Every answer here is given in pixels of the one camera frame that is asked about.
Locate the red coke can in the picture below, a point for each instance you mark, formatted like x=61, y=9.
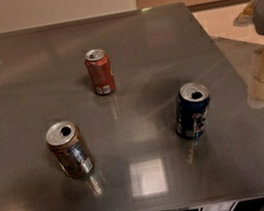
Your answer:
x=99, y=69

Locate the blue pepsi can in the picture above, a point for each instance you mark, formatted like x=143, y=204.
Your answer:
x=191, y=111

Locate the orange soda can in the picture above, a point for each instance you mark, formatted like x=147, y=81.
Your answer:
x=65, y=142

